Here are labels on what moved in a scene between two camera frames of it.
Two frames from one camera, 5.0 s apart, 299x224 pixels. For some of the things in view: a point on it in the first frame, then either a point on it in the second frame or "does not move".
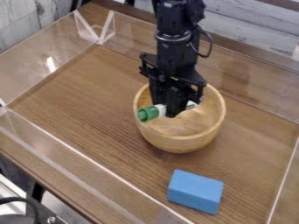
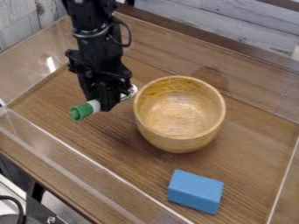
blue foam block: x=196 y=192 does not move
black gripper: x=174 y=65 → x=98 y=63
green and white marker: x=152 y=113 → x=84 y=110
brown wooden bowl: x=192 y=130 does not move
